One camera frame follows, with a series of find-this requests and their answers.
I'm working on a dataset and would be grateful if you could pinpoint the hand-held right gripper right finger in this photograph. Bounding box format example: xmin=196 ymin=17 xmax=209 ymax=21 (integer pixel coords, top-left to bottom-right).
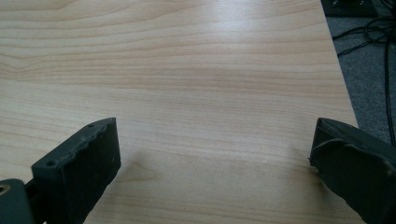
xmin=308 ymin=117 xmax=396 ymax=224

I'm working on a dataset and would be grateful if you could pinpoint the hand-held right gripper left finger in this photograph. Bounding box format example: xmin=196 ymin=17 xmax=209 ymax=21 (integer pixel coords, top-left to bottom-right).
xmin=25 ymin=117 xmax=122 ymax=224

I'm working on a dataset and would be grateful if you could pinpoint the black stand base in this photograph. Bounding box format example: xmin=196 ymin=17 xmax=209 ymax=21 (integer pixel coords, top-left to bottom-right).
xmin=320 ymin=0 xmax=379 ymax=19

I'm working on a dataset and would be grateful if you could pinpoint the black cable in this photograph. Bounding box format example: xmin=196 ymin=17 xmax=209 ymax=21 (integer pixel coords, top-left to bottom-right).
xmin=384 ymin=39 xmax=396 ymax=147
xmin=332 ymin=16 xmax=396 ymax=58

